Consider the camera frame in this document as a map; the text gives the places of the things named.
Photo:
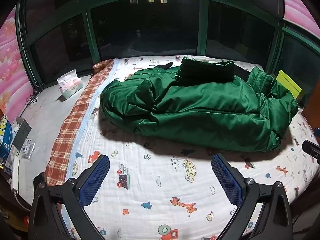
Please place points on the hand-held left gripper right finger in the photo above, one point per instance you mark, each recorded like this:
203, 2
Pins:
225, 177

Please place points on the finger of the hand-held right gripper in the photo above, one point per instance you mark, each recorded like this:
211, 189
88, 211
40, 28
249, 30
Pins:
318, 132
311, 151

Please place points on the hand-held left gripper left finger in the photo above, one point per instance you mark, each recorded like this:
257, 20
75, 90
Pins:
96, 177

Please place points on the green padded coat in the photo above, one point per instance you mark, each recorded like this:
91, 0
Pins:
200, 105

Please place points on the wooden cabinet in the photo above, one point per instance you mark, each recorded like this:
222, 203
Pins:
312, 110

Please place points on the yellow-green box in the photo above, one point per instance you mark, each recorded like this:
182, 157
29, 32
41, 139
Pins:
290, 83

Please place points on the orange plaid sheet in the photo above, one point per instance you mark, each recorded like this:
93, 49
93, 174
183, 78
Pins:
75, 120

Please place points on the cartoon printed bed sheet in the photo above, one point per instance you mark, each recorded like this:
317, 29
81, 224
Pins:
162, 170

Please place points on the clear plastic bag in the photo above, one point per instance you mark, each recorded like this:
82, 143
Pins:
28, 148

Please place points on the white charger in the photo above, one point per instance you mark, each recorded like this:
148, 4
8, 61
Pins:
15, 177

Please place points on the white box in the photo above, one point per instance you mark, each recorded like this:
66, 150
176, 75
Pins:
12, 157

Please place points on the grey box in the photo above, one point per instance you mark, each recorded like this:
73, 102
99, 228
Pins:
21, 132

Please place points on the tissue pack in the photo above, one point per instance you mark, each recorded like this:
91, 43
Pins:
70, 86

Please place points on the pink curtain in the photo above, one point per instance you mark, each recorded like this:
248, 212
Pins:
12, 67
300, 7

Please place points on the black cloth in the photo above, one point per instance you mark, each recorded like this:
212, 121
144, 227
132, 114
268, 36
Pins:
163, 66

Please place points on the green window frame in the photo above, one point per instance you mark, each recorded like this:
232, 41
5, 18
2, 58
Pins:
87, 22

